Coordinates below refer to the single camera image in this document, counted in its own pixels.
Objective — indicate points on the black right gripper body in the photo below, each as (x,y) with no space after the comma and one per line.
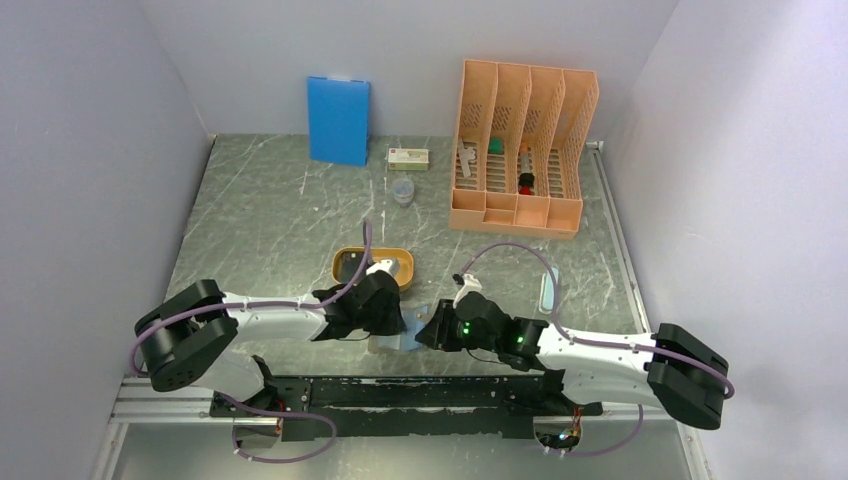
(455,335)

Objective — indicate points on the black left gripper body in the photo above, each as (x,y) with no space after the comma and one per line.
(383,322)

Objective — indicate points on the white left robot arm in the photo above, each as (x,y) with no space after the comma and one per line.
(191,339)

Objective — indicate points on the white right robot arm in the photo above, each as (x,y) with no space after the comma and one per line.
(669,369)

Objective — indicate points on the stack of black cards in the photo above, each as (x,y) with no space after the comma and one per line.
(350,260)

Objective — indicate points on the orange oval plastic tray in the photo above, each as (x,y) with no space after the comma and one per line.
(403,279)

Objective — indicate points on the light blue eraser bar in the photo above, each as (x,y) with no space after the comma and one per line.
(548,288)

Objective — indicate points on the clear round plastic jar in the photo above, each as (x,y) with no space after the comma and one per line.
(403,191)

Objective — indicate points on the small green white carton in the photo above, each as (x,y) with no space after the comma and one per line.
(408,159)

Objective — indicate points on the black red stamp knob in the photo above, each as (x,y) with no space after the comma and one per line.
(526,183)

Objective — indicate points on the orange grey utility knife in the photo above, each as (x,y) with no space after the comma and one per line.
(525,159)

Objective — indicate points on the green eraser block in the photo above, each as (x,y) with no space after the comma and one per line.
(496,146)

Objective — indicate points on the peach desk file organizer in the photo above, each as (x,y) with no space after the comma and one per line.
(519,136)

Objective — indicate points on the blue upright box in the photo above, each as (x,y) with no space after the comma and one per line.
(338,120)

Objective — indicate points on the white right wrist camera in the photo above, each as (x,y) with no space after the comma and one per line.
(467,284)

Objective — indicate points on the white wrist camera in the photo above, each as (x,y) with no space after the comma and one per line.
(390,266)
(467,284)

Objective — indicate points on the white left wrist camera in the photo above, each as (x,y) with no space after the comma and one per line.
(390,266)

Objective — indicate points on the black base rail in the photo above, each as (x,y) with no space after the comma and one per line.
(507,405)

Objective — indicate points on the grey metal bracket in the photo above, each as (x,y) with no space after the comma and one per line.
(466,153)

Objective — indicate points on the aluminium frame rail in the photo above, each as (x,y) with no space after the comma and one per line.
(173,436)

